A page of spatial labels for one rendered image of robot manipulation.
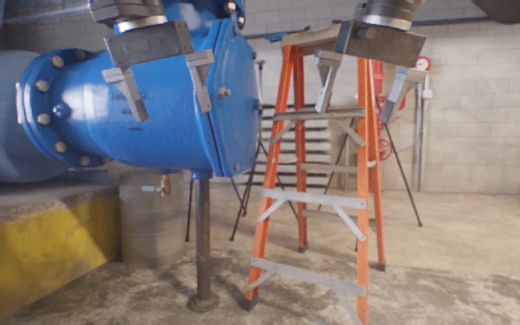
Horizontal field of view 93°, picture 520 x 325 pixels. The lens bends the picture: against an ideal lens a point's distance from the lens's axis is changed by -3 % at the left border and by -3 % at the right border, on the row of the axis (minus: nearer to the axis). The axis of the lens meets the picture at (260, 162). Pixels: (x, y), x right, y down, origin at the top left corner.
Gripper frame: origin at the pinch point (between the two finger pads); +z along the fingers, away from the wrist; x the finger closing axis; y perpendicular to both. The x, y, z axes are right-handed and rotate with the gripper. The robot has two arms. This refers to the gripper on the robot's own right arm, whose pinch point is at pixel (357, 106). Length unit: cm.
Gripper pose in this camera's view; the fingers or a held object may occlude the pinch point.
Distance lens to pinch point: 51.1
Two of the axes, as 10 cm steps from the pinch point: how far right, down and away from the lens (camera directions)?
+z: -1.7, 8.8, 4.5
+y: 0.8, 4.7, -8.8
